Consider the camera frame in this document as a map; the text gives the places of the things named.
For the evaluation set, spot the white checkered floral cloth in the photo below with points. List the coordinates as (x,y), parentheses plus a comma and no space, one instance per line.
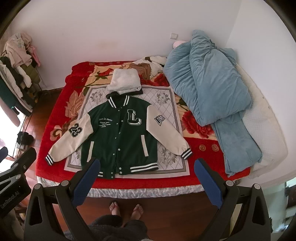
(163,98)

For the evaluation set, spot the dark fuzzy trousers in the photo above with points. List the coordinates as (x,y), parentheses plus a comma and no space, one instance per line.
(109,227)

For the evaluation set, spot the person's right foot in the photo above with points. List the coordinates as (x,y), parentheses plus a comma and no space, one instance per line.
(137,212)

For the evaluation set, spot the grey folded hoodie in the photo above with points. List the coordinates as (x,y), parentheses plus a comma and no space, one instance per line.
(125,81)

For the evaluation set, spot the blue quilt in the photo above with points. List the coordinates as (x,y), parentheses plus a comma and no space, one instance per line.
(207,80)

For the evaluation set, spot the green white varsity jacket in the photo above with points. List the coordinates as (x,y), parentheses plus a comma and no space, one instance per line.
(123,134)

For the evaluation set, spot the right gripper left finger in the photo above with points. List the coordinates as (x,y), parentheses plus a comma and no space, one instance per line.
(41,222)

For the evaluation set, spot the brown white clothes pile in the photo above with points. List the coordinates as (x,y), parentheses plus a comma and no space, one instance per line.
(147,67)

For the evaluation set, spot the white mattress pad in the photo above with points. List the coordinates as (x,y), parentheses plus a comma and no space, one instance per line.
(264,128)

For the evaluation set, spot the pink pillow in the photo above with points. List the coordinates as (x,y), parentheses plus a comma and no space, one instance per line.
(177,43)

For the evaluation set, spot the clothes rack with garments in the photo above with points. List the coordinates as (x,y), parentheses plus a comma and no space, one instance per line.
(20,81)

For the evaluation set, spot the person's foot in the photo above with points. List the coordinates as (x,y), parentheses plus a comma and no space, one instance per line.
(114,208)
(137,212)

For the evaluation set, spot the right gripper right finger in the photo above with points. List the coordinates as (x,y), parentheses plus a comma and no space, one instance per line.
(253,220)

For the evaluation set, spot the white wall switch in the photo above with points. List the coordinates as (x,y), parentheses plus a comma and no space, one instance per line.
(173,36)

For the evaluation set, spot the person's left foot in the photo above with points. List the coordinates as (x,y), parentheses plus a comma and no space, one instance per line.
(114,208)

